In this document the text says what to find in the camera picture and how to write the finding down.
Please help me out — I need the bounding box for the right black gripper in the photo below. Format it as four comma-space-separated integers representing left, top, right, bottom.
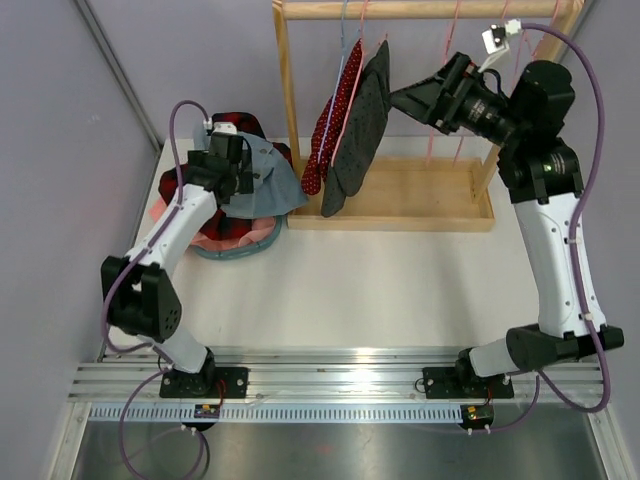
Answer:
386, 54, 527, 150

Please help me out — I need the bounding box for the light blue denim skirt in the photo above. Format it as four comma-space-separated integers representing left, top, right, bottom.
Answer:
192, 128, 308, 219

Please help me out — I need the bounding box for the red plaid skirt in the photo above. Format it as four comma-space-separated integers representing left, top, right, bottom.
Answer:
181, 112, 308, 252

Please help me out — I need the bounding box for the pink skirt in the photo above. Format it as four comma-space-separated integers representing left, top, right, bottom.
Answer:
149, 197, 279, 251

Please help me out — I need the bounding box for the dark grey dotted skirt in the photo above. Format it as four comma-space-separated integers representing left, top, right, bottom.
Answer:
321, 40, 391, 218

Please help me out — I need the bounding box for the pink hanger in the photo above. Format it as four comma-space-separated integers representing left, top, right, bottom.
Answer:
452, 0, 514, 169
514, 0, 564, 59
425, 0, 462, 165
331, 0, 370, 166

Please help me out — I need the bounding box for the red polka dot skirt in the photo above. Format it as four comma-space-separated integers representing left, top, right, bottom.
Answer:
301, 40, 360, 195

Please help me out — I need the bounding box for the blue wire hanger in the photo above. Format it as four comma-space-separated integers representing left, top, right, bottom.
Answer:
319, 0, 349, 154

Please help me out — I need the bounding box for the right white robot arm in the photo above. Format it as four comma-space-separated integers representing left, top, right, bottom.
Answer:
391, 53, 624, 398

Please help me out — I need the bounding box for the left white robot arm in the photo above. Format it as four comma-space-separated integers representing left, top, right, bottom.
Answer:
101, 122, 253, 397

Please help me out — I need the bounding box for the teal plastic basin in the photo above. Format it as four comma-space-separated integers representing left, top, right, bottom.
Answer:
192, 216, 285, 261

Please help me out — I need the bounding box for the wooden clothes rack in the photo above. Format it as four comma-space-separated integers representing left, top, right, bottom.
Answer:
272, 1, 584, 232

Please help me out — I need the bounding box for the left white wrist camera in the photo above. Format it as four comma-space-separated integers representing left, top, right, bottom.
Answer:
203, 118, 238, 136

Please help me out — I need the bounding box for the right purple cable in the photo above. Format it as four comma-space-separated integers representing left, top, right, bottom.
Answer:
519, 22, 614, 414

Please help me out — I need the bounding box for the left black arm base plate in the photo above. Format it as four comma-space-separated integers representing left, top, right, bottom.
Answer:
159, 366, 249, 400

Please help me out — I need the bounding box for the aluminium mounting rail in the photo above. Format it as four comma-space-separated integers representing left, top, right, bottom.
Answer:
67, 344, 606, 404

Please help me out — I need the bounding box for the white slotted cable duct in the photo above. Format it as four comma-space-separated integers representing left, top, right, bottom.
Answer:
89, 402, 462, 424

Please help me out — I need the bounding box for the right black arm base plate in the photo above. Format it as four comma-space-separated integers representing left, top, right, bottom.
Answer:
422, 366, 515, 400

